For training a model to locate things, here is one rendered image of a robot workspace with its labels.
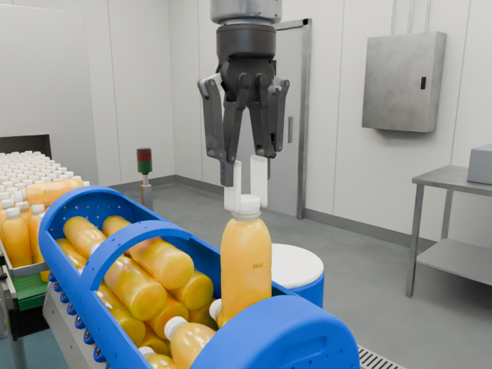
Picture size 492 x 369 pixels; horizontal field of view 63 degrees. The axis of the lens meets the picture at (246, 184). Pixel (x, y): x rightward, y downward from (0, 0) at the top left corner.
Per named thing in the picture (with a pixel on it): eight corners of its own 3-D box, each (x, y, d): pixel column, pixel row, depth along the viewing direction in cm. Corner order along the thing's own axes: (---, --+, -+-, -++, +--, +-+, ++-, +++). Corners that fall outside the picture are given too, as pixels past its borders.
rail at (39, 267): (14, 278, 121) (12, 269, 120) (14, 277, 121) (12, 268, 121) (140, 247, 144) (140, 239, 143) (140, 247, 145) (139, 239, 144)
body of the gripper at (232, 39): (236, 18, 44) (236, 103, 47) (291, 25, 49) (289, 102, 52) (200, 25, 50) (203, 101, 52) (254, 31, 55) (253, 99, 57)
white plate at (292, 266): (310, 293, 94) (310, 299, 94) (332, 251, 119) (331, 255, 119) (205, 274, 104) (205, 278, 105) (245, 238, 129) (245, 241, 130)
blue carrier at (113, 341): (182, 580, 45) (211, 343, 41) (34, 283, 113) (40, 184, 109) (345, 472, 62) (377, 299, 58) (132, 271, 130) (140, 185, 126)
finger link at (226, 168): (233, 148, 51) (214, 149, 50) (233, 186, 52) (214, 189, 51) (227, 146, 53) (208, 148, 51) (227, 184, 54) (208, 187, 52)
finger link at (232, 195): (241, 161, 52) (236, 162, 51) (241, 213, 53) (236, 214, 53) (228, 158, 54) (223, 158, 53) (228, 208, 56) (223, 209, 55)
